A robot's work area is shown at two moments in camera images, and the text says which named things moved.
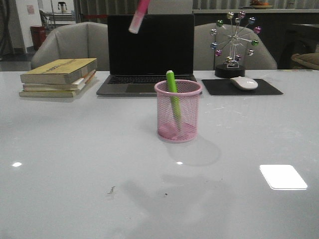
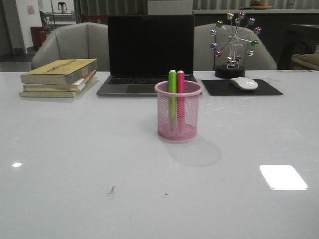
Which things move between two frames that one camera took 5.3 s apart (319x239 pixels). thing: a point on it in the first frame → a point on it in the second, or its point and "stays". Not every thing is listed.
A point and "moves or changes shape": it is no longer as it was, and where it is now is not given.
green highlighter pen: (174, 99) moves or changes shape
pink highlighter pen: (141, 10) → (181, 94)
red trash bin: (38, 35) stays
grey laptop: (139, 61) stays
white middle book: (76, 86) stays
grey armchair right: (232, 44) stays
